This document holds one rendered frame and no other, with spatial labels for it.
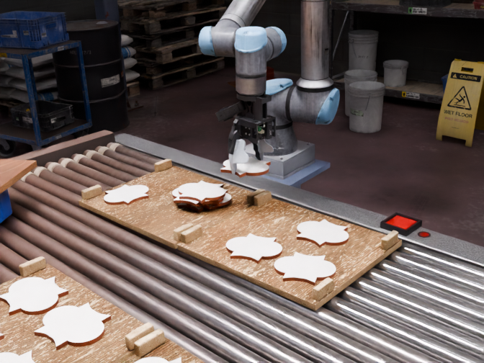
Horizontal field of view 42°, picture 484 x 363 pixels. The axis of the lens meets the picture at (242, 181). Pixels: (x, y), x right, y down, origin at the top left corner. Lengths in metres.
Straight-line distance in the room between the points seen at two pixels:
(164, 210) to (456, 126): 3.62
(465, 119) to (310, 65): 3.18
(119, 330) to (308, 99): 1.01
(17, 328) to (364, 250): 0.77
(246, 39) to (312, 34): 0.46
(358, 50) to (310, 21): 4.29
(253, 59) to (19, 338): 0.79
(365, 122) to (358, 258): 3.81
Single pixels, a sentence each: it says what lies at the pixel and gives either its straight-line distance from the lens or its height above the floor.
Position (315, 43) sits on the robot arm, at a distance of 1.93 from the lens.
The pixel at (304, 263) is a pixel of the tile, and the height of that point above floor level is 0.95.
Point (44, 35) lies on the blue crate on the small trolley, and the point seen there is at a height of 0.94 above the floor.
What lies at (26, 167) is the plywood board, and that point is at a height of 1.04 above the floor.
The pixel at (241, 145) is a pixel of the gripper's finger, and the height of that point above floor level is 1.13.
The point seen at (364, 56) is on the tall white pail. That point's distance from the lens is 6.21.
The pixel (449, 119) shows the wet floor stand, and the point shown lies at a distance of 5.09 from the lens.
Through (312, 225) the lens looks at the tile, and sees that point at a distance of 1.58.
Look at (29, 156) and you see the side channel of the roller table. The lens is 2.21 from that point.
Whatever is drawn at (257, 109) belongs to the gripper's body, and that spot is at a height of 1.23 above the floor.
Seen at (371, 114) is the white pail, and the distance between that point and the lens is 5.21.
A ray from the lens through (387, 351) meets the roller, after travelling 1.23.
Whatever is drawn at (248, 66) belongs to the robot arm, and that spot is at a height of 1.33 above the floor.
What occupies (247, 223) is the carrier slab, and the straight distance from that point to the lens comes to 1.61.
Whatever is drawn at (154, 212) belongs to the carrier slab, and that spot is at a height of 0.94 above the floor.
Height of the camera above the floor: 1.65
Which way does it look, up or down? 23 degrees down
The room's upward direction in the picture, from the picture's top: 2 degrees counter-clockwise
